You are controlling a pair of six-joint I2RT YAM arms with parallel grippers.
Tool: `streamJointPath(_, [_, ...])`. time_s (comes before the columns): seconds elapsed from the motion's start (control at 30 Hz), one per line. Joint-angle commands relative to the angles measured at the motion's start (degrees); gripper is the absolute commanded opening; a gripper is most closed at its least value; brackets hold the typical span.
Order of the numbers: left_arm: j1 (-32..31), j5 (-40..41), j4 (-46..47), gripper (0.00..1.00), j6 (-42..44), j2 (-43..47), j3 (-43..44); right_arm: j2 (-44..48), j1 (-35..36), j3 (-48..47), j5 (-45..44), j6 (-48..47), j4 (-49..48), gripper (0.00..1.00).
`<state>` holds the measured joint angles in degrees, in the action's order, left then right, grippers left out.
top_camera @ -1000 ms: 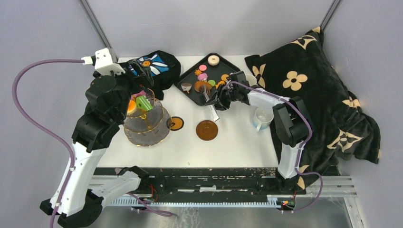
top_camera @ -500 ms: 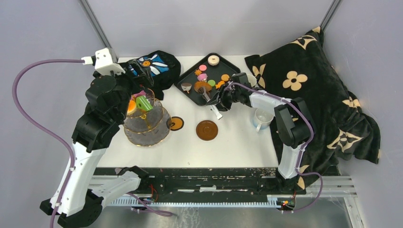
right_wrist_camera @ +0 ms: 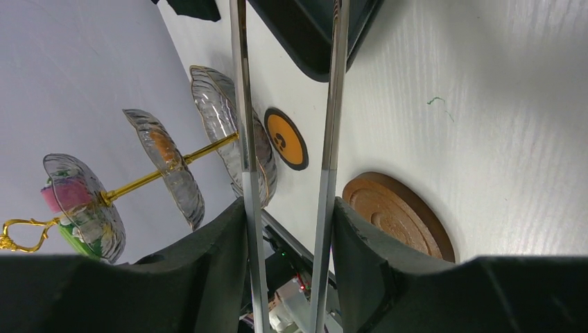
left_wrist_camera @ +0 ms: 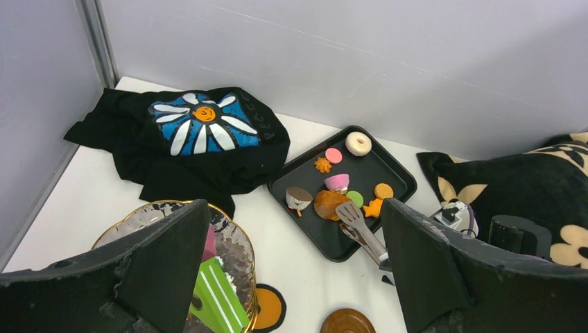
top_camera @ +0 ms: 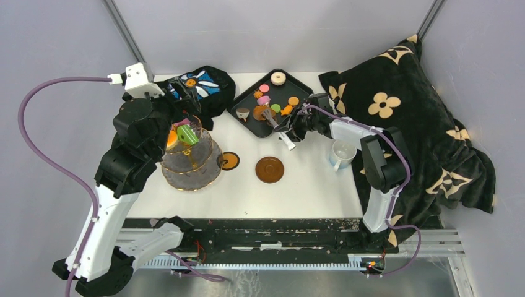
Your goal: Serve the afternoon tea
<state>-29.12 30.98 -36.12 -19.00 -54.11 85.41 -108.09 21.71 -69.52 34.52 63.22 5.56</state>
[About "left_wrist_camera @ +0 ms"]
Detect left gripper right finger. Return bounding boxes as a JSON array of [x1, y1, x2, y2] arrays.
[[380, 198, 587, 332]]

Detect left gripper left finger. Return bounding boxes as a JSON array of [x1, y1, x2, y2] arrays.
[[1, 200, 210, 332]]

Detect green cake slice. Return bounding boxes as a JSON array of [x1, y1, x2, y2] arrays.
[[189, 257, 250, 333]]

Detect metal tongs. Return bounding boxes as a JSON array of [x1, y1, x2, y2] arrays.
[[335, 201, 396, 286]]

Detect pink frosted cupcake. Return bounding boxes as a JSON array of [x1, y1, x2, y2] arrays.
[[324, 173, 350, 194]]

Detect chocolate macaron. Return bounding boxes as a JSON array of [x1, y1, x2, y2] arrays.
[[286, 187, 313, 217]]

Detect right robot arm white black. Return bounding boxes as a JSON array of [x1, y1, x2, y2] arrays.
[[488, 215, 552, 260]]

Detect orange fish cookie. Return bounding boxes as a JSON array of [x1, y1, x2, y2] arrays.
[[362, 198, 383, 219]]

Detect brown round coaster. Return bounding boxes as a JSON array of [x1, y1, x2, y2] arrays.
[[320, 308, 376, 333]]

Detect small orange cookie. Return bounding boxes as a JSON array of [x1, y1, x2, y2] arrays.
[[374, 182, 395, 200]]

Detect green macaron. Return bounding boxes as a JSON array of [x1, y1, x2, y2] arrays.
[[346, 190, 364, 208]]

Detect orange black round coaster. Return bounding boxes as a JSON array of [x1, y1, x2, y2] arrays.
[[253, 284, 287, 333]]

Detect black floral blanket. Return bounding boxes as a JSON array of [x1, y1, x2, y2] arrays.
[[417, 132, 587, 269]]

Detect black flower-print cloth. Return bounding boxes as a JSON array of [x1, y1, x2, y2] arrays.
[[64, 87, 291, 216]]

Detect black serving tray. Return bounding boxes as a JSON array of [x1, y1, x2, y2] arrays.
[[267, 126, 417, 262]]

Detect pink macaron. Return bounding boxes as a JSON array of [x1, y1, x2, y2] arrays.
[[325, 148, 343, 164]]

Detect orange swirl cookie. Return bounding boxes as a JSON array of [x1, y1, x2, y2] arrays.
[[314, 157, 332, 173]]

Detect white ring donut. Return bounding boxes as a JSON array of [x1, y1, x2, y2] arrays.
[[345, 131, 372, 157]]

